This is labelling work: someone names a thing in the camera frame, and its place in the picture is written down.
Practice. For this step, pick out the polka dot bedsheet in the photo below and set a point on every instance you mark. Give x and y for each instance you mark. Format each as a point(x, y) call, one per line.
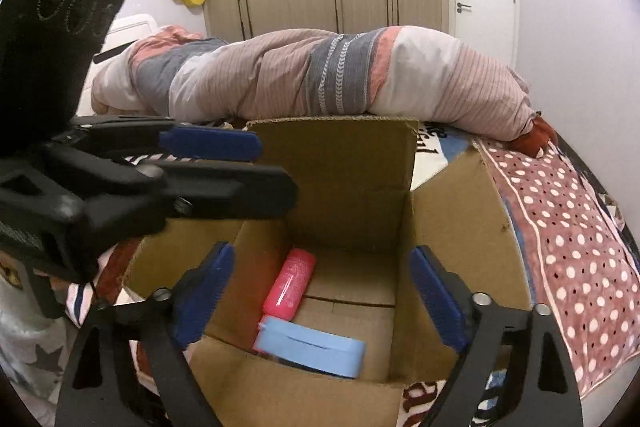
point(575, 260)

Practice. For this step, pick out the red plush toy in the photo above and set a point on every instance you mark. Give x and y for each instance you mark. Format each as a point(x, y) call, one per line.
point(535, 143)

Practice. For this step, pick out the rolled striped duvet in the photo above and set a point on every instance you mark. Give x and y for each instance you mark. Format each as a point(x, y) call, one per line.
point(396, 71)

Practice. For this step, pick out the pink cylindrical bottle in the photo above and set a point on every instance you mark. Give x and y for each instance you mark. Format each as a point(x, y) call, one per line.
point(289, 287)

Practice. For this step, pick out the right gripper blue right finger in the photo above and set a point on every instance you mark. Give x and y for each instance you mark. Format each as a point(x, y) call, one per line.
point(513, 368)

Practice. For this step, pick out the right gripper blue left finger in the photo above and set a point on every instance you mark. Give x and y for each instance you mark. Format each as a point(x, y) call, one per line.
point(127, 366)

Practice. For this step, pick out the white bed headboard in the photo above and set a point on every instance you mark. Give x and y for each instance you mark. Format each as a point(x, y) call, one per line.
point(124, 32)

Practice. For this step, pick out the cardboard box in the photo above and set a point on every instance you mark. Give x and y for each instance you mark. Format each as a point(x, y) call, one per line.
point(360, 256)

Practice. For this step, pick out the striped fleece blanket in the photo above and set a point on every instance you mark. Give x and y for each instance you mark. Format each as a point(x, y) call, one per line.
point(430, 146)

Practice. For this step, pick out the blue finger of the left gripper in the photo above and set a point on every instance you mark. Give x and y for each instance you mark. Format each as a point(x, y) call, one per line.
point(199, 142)
point(222, 190)

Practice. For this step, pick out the light blue square case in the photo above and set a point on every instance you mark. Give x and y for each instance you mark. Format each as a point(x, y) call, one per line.
point(309, 348)

